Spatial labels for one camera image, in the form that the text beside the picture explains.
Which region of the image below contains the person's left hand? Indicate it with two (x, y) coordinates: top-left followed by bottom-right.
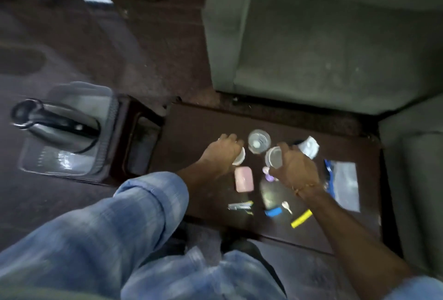
(199, 133), (245, 176)

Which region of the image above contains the person's right hand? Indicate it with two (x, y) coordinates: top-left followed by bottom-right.
(268, 142), (321, 193)

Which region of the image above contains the white ceramic cup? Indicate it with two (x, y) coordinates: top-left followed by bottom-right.
(264, 146), (284, 169)
(232, 146), (246, 167)

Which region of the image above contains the white paper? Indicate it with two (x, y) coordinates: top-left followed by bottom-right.
(298, 136), (320, 160)

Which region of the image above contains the pink case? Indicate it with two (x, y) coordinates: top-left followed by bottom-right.
(234, 166), (254, 193)

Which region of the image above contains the clear drinking glass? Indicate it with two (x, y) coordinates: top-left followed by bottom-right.
(247, 129), (272, 155)

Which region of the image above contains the clear zip bag blue seal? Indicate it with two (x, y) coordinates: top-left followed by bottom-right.
(323, 159), (360, 213)

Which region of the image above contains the yellow plastic stick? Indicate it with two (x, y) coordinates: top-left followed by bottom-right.
(290, 209), (313, 229)

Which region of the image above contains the silver stapler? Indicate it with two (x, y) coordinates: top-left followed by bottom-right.
(227, 200), (254, 215)

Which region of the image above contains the clear plastic tray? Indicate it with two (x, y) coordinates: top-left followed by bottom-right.
(19, 81), (120, 176)

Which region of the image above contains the steel electric kettle black handle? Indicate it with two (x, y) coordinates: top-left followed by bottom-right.
(10, 99), (101, 154)

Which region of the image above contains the person's right forearm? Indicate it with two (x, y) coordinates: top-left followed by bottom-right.
(297, 185), (416, 290)

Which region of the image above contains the person's left forearm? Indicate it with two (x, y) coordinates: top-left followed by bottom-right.
(174, 161), (215, 200)

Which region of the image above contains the dark wooden coffee table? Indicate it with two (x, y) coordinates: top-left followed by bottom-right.
(150, 102), (383, 255)

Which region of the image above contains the dark wooden stool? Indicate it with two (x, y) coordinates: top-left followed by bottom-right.
(17, 94), (165, 186)

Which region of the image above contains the green fabric armchair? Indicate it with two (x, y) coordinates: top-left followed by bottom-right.
(377, 94), (443, 280)

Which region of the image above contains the wide green fabric sofa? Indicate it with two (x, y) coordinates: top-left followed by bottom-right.
(202, 0), (443, 116)

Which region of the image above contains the blue checked shirt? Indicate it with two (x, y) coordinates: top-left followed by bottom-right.
(0, 171), (443, 300)

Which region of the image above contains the orange thread bracelet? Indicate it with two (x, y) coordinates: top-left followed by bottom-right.
(292, 182), (321, 197)

